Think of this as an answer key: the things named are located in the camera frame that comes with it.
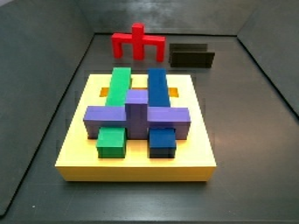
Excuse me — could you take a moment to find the red three-legged block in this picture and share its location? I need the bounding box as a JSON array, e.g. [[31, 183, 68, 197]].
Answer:
[[111, 23, 166, 62]]

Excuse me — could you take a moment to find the yellow base board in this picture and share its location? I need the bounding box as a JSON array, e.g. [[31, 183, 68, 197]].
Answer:
[[55, 74, 217, 182]]

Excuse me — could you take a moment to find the purple three-legged block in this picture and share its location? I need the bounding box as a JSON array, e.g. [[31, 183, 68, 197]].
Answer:
[[83, 89, 191, 140]]

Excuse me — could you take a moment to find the blue long block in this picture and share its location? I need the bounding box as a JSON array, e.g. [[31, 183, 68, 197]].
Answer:
[[147, 68, 177, 158]]

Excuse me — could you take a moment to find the green long block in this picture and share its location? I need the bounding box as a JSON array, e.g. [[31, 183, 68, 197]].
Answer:
[[96, 67, 131, 158]]

